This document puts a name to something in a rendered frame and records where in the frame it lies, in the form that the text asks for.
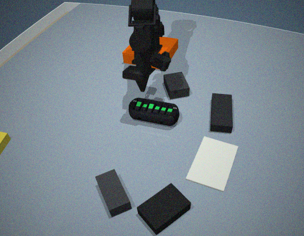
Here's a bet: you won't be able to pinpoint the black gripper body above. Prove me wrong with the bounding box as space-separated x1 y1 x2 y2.
123 44 156 81

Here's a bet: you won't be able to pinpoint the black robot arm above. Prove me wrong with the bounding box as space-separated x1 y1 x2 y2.
128 0 171 71

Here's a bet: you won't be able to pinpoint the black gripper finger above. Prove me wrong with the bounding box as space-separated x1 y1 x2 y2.
146 68 155 85
136 73 152 92

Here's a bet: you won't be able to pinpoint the white flat rectangular board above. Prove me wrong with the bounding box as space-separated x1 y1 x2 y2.
186 137 238 192

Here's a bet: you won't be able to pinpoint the yellow rectangular block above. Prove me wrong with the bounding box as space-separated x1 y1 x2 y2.
0 132 11 155

